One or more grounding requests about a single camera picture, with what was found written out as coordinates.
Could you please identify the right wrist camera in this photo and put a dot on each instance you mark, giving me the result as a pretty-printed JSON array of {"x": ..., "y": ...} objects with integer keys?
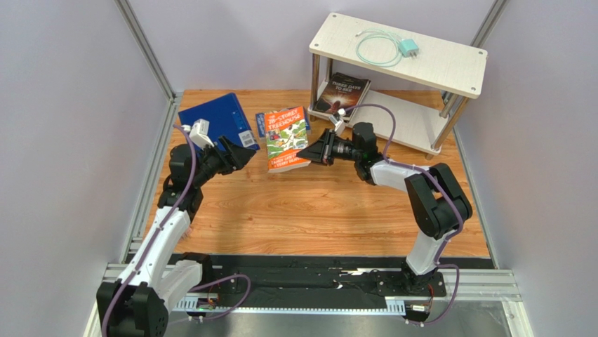
[{"x": 338, "y": 120}]

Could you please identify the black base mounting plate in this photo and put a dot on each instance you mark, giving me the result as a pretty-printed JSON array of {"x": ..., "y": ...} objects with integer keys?
[{"x": 314, "y": 282}]

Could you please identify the three days to see book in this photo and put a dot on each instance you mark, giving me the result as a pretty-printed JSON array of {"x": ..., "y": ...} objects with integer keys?
[{"x": 341, "y": 92}]

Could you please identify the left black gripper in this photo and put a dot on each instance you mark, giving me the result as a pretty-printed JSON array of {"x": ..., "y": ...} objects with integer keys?
[{"x": 236, "y": 156}]

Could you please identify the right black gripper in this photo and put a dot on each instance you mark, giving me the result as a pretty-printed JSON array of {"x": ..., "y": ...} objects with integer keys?
[{"x": 330, "y": 149}]

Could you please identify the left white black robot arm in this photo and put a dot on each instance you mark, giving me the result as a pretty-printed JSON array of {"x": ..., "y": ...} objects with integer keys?
[{"x": 140, "y": 300}]

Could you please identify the blue treehouse book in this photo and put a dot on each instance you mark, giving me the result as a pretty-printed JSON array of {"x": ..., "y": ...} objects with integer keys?
[{"x": 261, "y": 122}]

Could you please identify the teal charger with cable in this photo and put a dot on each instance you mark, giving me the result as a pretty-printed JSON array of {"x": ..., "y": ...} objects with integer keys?
[{"x": 384, "y": 49}]

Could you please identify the orange 78-storey treehouse book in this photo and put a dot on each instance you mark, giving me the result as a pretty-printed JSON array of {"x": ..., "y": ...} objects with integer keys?
[{"x": 285, "y": 136}]

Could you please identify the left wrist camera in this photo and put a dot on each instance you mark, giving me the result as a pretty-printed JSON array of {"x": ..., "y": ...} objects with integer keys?
[{"x": 199, "y": 134}]

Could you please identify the blue file folder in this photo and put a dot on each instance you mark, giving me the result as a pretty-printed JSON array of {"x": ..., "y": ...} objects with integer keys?
[{"x": 226, "y": 118}]

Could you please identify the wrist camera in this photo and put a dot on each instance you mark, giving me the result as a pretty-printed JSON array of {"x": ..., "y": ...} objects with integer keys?
[
  {"x": 199, "y": 134},
  {"x": 338, "y": 120}
]

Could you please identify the white two-tier shelf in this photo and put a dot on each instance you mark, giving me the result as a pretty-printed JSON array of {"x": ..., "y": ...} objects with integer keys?
[{"x": 444, "y": 65}]

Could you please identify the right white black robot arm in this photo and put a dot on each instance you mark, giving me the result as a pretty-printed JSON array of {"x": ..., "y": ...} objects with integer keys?
[{"x": 438, "y": 202}]

